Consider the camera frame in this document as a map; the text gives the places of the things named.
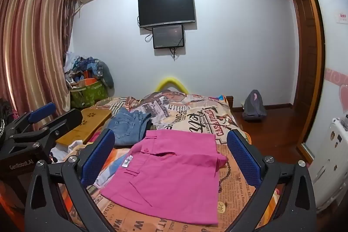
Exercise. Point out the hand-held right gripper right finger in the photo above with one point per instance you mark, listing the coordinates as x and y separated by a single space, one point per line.
242 157

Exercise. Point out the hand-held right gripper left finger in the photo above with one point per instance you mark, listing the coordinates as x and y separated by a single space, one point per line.
98 156

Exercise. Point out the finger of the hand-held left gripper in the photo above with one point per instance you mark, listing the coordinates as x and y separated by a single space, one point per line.
66 122
40 113

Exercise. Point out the pink pants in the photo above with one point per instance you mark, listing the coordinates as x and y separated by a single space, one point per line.
168 175

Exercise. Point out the wooden lap desk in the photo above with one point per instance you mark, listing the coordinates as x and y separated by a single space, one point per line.
87 123

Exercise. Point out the green patterned bag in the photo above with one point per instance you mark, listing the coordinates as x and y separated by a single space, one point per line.
88 94

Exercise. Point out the blue jeans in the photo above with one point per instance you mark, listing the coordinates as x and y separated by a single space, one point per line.
130 126

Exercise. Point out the grey backpack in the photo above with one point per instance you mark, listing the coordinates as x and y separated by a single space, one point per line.
254 106

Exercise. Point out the pile of clothes and bags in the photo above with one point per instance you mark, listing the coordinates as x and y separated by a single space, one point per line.
87 69

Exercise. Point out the striped pink curtain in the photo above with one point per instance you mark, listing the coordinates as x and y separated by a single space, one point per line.
35 50

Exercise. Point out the printed blanket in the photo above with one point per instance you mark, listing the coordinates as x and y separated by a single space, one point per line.
190 115

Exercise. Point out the white appliance with stickers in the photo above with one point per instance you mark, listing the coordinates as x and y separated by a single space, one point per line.
330 158

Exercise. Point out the yellow foam tube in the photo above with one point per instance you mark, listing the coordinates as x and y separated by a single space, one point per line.
172 84

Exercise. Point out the wooden door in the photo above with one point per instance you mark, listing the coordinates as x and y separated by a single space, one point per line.
306 58

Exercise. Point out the pink heart wall border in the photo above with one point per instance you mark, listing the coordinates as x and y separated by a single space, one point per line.
338 85

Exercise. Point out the small black wall monitor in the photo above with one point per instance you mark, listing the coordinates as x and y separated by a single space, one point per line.
168 36

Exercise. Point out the black wall television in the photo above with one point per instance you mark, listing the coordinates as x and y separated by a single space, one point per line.
166 9

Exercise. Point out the red and white wall label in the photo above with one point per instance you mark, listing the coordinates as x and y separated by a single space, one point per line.
343 17

